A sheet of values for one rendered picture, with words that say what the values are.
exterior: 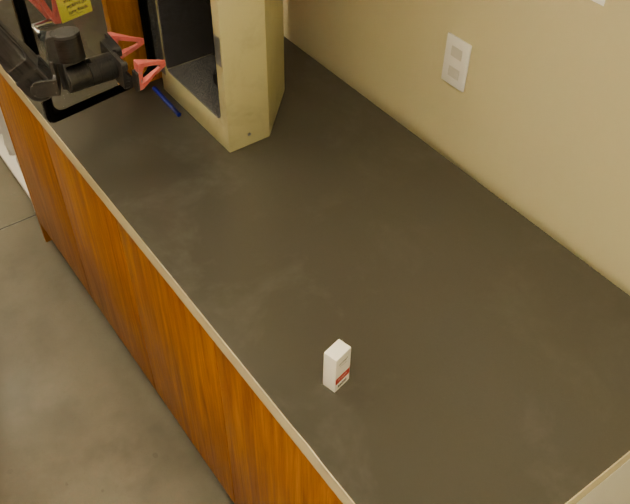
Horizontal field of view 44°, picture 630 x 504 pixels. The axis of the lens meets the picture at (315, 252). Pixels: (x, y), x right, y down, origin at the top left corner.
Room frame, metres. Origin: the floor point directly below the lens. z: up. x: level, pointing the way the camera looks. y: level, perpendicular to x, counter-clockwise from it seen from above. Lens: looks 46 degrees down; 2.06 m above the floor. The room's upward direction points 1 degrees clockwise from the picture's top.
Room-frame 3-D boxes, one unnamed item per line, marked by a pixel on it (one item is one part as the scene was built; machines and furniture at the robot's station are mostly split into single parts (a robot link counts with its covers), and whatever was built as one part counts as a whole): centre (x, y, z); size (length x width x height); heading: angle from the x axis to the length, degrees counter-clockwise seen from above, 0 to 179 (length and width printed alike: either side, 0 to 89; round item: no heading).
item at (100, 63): (1.41, 0.45, 1.16); 0.10 x 0.07 x 0.07; 37
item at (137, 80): (1.43, 0.37, 1.16); 0.09 x 0.07 x 0.07; 127
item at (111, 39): (1.48, 0.42, 1.16); 0.09 x 0.07 x 0.07; 127
